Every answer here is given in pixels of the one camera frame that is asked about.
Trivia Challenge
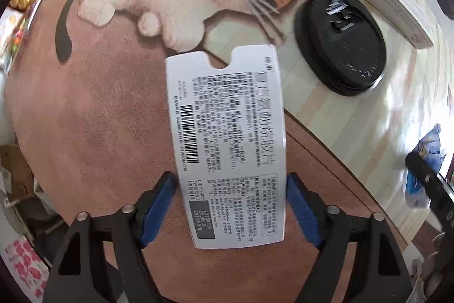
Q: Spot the blue plastic wrapper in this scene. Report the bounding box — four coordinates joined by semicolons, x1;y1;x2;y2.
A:
404;124;444;208

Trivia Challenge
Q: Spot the white medicine box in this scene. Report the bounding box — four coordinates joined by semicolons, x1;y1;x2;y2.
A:
165;45;287;250

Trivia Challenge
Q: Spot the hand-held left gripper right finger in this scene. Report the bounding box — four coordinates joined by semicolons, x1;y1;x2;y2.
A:
287;172;414;303

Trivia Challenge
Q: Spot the pink printed box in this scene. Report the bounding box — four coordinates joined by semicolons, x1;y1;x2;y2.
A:
3;239;50;303

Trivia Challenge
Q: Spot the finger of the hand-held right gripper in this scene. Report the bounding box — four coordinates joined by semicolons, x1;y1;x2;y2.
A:
405;152;454;233

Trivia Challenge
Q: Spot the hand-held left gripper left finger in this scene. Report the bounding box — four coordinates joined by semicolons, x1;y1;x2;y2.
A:
42;171;180;303

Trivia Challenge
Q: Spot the black round lid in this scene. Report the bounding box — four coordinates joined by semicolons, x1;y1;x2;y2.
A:
294;0;386;97

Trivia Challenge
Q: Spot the cat printed table mat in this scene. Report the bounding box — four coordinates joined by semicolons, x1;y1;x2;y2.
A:
3;0;454;303

